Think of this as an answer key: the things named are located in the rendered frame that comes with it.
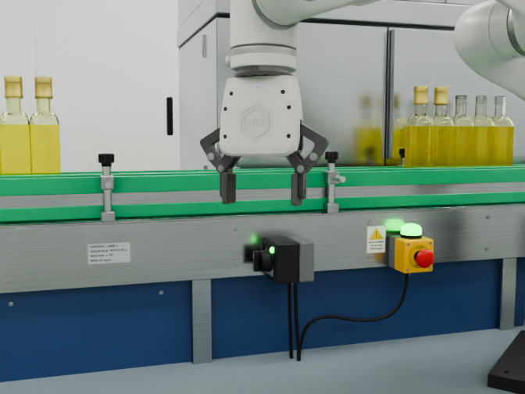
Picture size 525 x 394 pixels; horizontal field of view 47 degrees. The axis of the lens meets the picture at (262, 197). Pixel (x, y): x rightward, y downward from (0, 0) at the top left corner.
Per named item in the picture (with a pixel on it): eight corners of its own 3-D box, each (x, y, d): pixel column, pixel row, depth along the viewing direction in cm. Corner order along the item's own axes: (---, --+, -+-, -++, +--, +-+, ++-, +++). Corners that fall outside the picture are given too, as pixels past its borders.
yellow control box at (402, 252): (416, 266, 135) (416, 234, 134) (434, 274, 128) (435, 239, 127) (387, 268, 133) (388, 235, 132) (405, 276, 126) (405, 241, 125)
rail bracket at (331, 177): (337, 213, 130) (337, 151, 129) (351, 217, 123) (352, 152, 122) (319, 213, 129) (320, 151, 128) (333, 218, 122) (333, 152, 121)
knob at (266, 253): (266, 269, 123) (250, 270, 122) (266, 247, 123) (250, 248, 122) (273, 274, 119) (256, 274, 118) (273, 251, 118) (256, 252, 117)
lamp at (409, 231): (414, 234, 133) (415, 221, 133) (426, 238, 129) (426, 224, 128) (396, 236, 132) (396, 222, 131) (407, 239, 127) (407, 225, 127)
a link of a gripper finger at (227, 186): (204, 152, 78) (204, 203, 78) (227, 152, 77) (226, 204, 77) (213, 152, 81) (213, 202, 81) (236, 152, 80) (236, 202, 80)
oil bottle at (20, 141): (34, 213, 128) (29, 77, 125) (32, 216, 123) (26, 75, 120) (5, 213, 127) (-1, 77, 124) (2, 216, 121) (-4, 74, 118)
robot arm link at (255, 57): (216, 47, 74) (216, 71, 74) (286, 42, 71) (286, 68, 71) (240, 59, 82) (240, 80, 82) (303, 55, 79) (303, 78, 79)
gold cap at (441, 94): (450, 104, 149) (450, 86, 148) (435, 104, 149) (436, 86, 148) (445, 105, 152) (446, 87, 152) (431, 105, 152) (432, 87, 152)
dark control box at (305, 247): (300, 274, 127) (300, 235, 126) (314, 284, 120) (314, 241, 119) (262, 277, 125) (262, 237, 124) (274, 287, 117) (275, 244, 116)
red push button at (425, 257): (426, 246, 128) (435, 248, 125) (426, 264, 128) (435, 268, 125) (409, 247, 127) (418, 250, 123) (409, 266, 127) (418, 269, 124)
